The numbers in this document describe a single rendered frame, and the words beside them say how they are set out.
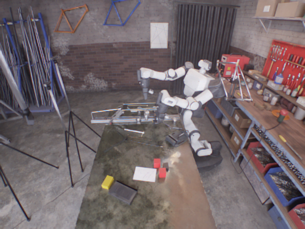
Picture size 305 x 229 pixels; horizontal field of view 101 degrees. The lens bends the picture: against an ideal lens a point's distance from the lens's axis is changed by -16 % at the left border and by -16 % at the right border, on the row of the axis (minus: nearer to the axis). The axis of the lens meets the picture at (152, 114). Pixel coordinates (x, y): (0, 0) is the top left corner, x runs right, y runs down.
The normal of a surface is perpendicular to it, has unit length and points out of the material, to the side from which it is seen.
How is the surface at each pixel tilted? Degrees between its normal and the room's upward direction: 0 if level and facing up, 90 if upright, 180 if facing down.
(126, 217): 0
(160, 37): 90
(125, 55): 90
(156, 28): 90
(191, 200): 0
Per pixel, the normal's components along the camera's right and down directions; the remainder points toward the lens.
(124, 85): 0.06, 0.55
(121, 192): 0.00, -0.83
